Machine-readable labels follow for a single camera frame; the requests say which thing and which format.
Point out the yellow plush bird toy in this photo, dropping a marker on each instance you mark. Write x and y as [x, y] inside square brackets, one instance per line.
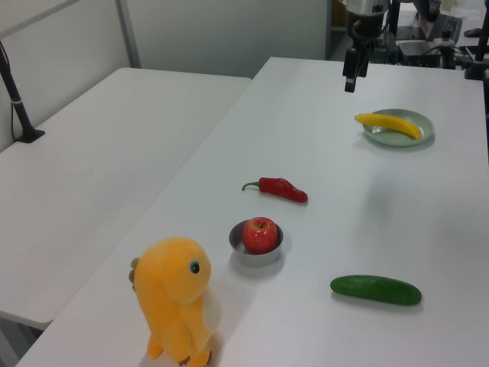
[172, 286]

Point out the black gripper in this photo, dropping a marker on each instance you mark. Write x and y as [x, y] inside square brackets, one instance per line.
[364, 30]

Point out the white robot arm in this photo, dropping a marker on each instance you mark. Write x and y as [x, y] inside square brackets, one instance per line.
[364, 5]

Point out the pale green plate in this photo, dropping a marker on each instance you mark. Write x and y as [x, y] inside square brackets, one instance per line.
[397, 140]

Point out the green cucumber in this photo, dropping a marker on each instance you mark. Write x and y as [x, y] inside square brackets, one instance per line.
[374, 290]

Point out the small grey metal bowl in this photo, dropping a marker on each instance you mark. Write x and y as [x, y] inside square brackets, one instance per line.
[260, 260]

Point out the black electronics box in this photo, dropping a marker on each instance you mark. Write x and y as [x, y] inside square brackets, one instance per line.
[418, 51]

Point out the grey partition post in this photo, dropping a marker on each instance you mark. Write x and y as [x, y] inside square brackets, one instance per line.
[128, 34]

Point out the red chili pepper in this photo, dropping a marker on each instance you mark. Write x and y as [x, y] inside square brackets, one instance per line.
[282, 188]

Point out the black keyboard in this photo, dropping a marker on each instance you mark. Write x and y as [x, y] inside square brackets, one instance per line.
[447, 27]

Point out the red apple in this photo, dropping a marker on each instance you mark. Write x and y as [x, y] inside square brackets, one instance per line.
[260, 237]

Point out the black camera stand pole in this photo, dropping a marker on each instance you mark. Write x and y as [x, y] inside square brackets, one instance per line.
[19, 111]

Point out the black clamp stand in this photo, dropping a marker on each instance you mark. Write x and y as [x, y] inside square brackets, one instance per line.
[477, 57]

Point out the yellow banana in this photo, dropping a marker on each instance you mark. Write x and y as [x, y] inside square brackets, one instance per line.
[389, 123]

